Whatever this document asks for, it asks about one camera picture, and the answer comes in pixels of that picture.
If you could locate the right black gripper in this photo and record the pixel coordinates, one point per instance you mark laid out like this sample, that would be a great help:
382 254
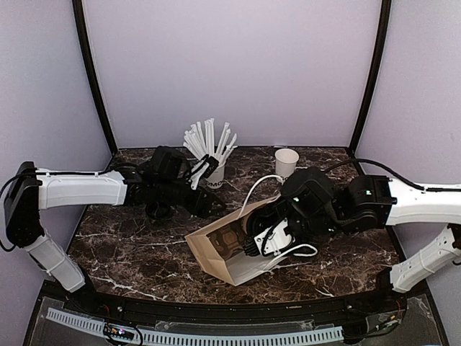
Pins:
279 205

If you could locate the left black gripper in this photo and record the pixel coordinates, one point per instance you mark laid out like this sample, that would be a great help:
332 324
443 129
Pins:
194 208

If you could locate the cardboard cup carrier tray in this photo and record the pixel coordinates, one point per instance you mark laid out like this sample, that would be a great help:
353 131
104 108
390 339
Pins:
228 240

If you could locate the brown paper bag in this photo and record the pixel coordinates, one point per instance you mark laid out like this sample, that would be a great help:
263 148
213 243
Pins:
241 268

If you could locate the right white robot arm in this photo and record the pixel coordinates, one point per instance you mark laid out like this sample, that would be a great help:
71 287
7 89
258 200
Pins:
311 204

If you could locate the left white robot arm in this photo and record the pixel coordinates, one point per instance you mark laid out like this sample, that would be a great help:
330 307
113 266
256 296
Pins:
32 190

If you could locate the white cup holding straws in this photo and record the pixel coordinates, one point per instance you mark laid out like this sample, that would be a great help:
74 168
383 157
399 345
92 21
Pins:
215 180

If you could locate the spare white paper cup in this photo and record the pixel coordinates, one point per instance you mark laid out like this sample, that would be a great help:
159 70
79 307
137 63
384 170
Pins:
286 161

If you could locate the spare black cup lid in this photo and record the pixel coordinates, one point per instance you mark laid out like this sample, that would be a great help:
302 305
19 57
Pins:
158 211

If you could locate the bundle of wrapped white straws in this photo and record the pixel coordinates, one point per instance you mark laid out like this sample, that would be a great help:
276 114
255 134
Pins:
201 140

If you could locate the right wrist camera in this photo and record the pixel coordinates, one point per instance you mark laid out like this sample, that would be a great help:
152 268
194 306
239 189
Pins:
264 245

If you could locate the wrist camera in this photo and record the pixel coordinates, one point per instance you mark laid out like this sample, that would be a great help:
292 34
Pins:
264 245
203 169

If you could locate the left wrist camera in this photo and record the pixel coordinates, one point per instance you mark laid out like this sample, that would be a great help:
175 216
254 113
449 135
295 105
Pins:
203 169

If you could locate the black front rail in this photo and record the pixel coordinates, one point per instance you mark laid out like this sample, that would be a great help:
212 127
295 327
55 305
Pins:
348 309

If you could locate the white cable duct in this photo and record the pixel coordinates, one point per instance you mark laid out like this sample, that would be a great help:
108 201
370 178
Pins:
175 333

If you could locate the right black frame post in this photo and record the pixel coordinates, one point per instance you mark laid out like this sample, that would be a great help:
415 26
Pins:
375 64

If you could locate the black frame post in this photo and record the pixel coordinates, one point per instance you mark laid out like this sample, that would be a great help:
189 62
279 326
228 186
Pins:
375 64
91 74

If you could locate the left black frame post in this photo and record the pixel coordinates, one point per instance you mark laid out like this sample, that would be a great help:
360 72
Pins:
91 74

